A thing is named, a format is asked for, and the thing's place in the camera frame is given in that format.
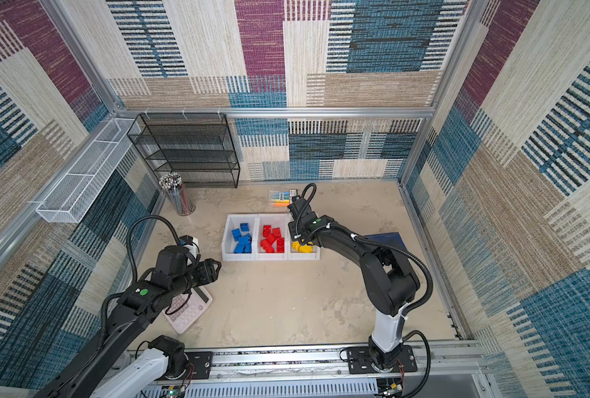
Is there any white bin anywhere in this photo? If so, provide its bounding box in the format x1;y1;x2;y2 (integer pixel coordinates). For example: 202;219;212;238
285;227;321;261
221;213;258;262
257;213;289;261

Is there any white mesh wall basket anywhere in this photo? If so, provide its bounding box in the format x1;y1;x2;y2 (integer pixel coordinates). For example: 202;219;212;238
36;118;134;224

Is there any white middle bin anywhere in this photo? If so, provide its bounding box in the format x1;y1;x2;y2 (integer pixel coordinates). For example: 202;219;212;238
257;213;289;261

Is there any blue book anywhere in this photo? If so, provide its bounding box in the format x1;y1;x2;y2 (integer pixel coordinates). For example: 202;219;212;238
365;232;407;250

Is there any black wire shelf rack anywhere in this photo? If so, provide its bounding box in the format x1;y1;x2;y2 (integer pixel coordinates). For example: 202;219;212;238
127;113;241;188

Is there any highlighter marker pack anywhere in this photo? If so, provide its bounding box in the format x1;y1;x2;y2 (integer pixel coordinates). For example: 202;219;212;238
268;189;298;207

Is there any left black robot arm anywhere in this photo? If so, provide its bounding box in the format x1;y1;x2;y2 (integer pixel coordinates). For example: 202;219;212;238
37;240;222;397

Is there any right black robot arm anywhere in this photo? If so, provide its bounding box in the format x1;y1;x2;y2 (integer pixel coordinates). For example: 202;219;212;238
288;196;434;371

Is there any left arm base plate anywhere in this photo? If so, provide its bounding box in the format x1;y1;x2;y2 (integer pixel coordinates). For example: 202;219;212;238
179;351;214;383

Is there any long red lego brick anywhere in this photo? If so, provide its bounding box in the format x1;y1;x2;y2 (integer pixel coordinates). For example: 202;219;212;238
260;240;275;253

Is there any pink white calculator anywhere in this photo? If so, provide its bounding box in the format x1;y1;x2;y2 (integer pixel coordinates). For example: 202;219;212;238
163;287;213;334

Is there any white right bin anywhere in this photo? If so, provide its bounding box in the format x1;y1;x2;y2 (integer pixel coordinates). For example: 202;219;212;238
285;227;321;261

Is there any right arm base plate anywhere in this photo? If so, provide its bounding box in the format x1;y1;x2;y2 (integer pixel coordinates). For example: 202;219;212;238
340;344;418;375

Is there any pencil cup with pencils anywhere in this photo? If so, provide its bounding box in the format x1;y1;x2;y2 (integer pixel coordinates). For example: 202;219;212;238
159;172;195;216

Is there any white left bin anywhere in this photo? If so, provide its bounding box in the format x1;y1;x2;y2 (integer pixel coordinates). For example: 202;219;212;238
221;213;258;262

